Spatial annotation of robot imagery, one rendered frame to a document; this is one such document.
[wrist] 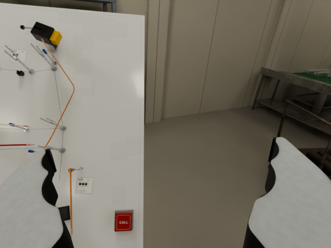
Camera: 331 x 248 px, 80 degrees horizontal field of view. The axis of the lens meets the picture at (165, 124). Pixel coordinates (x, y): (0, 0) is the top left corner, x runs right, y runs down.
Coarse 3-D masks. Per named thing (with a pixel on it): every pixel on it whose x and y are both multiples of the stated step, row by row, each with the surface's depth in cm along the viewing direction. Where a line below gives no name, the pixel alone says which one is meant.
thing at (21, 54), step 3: (15, 51) 68; (18, 51) 68; (21, 51) 68; (24, 51) 68; (12, 54) 68; (18, 54) 68; (21, 54) 68; (24, 54) 68; (15, 57) 68; (18, 57) 68; (21, 57) 68; (24, 57) 68; (9, 60) 67; (12, 60) 67; (21, 60) 68; (24, 60) 68
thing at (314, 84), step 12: (264, 72) 406; (276, 72) 382; (288, 72) 429; (300, 84) 346; (312, 84) 329; (324, 84) 314; (252, 108) 448; (276, 108) 405; (288, 108) 410; (300, 120) 361; (312, 120) 365
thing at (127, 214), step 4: (128, 212) 60; (116, 216) 59; (120, 216) 59; (124, 216) 59; (128, 216) 59; (116, 220) 59; (120, 220) 59; (124, 220) 59; (128, 220) 59; (116, 224) 58; (120, 224) 59; (124, 224) 59; (128, 224) 59; (116, 228) 58; (120, 228) 58; (124, 228) 58; (128, 228) 59
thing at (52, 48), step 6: (36, 24) 62; (42, 24) 62; (36, 30) 61; (42, 30) 62; (48, 30) 62; (36, 36) 62; (42, 36) 61; (48, 36) 61; (48, 42) 64; (54, 48) 69
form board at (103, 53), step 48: (0, 48) 68; (96, 48) 72; (144, 48) 75; (0, 96) 64; (48, 96) 67; (96, 96) 69; (0, 144) 62; (48, 144) 64; (96, 144) 66; (96, 192) 63; (96, 240) 60
